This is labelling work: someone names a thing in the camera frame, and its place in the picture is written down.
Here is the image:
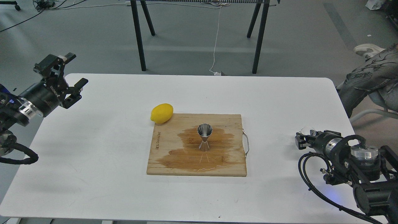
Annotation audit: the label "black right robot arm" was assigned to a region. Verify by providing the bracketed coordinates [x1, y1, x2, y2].
[295, 129, 398, 224]

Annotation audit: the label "small clear glass cup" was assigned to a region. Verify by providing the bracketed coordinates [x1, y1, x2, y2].
[299, 126, 315, 136]

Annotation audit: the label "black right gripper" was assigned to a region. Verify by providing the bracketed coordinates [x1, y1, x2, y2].
[295, 130, 342, 157]

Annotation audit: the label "yellow lemon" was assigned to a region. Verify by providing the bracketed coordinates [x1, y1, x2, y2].
[150, 103, 174, 124]

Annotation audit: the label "wooden cutting board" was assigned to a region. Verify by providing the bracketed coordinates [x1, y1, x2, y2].
[146, 114, 247, 177]

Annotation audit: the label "steel double jigger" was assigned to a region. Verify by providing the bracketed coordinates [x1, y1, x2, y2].
[197, 123, 213, 152]

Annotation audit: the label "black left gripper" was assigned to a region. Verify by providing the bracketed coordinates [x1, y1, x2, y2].
[18, 53, 88, 118]

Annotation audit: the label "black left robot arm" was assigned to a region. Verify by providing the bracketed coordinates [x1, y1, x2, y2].
[0, 53, 88, 165]

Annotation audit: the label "black floor cables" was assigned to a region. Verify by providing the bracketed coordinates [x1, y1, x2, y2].
[0, 0, 90, 33]

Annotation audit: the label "black-legged background table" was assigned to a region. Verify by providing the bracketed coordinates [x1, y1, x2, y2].
[126, 0, 280, 74]

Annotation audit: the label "white hanging cable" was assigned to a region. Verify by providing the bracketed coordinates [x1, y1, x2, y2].
[209, 3, 230, 76]

